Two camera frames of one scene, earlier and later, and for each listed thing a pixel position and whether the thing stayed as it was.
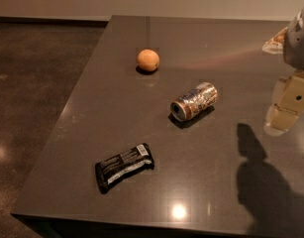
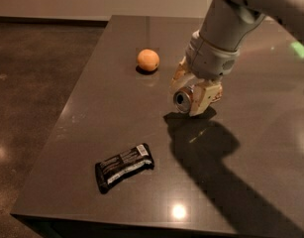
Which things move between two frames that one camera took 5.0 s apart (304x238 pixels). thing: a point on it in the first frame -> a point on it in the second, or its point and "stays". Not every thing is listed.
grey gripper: [298, 45] -> [209, 62]
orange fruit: [148, 59] stays
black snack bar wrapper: [122, 166] stays
